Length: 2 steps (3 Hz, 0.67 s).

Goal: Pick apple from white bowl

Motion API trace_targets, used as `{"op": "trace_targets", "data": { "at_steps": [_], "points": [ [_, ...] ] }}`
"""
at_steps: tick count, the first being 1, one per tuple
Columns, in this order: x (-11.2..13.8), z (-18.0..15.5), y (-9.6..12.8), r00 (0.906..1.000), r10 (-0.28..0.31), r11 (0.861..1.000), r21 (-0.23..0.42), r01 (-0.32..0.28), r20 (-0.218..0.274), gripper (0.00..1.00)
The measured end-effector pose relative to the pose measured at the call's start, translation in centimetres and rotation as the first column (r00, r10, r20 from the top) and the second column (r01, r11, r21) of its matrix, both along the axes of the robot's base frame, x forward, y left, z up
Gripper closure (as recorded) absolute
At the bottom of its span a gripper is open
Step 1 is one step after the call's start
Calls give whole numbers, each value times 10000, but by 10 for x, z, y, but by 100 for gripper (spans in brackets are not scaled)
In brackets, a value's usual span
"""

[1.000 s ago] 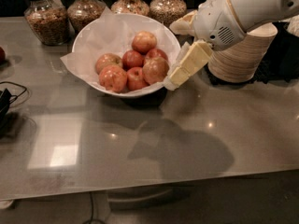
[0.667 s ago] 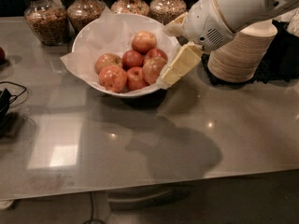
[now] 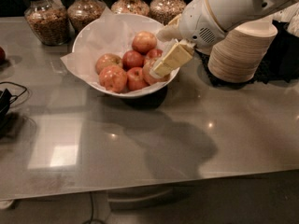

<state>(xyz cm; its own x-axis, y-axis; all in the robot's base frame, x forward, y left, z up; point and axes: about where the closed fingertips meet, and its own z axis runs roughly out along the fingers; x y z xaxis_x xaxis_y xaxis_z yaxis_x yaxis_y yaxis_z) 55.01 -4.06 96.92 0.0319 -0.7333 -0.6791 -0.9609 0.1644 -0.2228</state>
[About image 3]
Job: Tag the front centre red apple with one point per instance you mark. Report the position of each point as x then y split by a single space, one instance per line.
135 80

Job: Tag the white paper bowl liner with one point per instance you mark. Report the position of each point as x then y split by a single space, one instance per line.
102 38

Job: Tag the small dark red apple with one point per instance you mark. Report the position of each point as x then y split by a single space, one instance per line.
153 54

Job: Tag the table leg and base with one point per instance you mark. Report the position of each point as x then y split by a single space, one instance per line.
103 203

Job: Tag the glass cereal jar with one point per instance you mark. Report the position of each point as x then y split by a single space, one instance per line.
83 12
164 11
138 7
48 20

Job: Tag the red apple at edge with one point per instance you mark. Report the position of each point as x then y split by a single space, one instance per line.
2 55

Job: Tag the large reddish apple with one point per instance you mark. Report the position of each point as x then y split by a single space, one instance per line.
146 73

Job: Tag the white ceramic bowl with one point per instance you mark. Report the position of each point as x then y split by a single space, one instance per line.
93 31

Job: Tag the black mat under bowls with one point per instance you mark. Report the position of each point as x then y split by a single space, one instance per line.
281 61

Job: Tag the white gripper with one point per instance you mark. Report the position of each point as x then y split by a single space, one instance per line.
196 21

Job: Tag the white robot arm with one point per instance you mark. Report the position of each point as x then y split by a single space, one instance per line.
232 13

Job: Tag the leftmost glass cereal jar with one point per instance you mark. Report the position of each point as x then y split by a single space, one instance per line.
48 20

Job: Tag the front stack paper bowls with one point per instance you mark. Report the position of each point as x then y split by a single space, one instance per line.
236 58

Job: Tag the black device with cable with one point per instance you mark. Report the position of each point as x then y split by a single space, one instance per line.
11 96

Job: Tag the left yellowish apple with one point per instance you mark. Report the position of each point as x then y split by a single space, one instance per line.
106 60

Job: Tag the front left red apple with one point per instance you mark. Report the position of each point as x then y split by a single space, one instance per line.
113 78

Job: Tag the top red apple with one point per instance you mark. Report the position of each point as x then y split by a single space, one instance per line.
144 41

